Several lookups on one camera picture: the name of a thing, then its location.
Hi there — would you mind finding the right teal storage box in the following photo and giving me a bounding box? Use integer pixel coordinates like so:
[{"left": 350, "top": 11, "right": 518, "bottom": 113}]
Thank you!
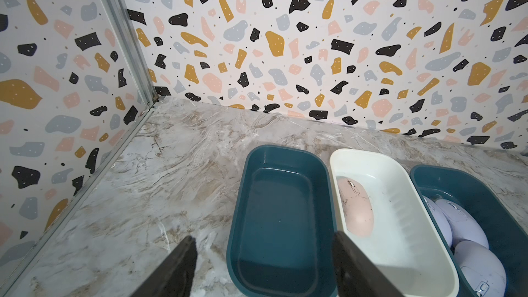
[{"left": 409, "top": 165, "right": 527, "bottom": 296}]

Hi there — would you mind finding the pink mouse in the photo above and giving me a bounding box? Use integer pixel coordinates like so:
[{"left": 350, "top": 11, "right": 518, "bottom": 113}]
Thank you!
[{"left": 338, "top": 177, "right": 374, "bottom": 237}]

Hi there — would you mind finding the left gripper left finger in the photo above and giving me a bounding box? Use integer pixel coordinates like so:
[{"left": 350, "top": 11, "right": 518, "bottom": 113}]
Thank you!
[{"left": 131, "top": 235, "right": 197, "bottom": 297}]

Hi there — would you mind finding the purple mouse front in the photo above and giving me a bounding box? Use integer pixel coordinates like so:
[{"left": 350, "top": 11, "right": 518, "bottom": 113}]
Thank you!
[{"left": 435, "top": 199, "right": 489, "bottom": 248}]

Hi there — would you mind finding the teal storage box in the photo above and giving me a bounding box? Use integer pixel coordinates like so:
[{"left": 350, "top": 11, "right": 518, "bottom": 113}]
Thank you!
[
  {"left": 226, "top": 144, "right": 337, "bottom": 296},
  {"left": 409, "top": 165, "right": 527, "bottom": 296}
]

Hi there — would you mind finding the white storage box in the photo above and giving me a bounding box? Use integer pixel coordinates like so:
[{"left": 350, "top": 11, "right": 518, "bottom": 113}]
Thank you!
[{"left": 329, "top": 148, "right": 459, "bottom": 296}]

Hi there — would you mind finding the left teal storage box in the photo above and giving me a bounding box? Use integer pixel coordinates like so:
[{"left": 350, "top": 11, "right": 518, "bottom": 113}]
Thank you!
[{"left": 226, "top": 144, "right": 337, "bottom": 296}]

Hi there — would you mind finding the purple mouse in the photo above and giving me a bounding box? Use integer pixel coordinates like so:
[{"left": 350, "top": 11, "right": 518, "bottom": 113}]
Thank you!
[
  {"left": 454, "top": 241, "right": 507, "bottom": 297},
  {"left": 423, "top": 197, "right": 452, "bottom": 248},
  {"left": 435, "top": 199, "right": 489, "bottom": 248}
]

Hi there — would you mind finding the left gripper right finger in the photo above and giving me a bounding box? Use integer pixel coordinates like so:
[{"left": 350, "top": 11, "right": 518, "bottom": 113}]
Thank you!
[{"left": 331, "top": 231, "right": 402, "bottom": 297}]

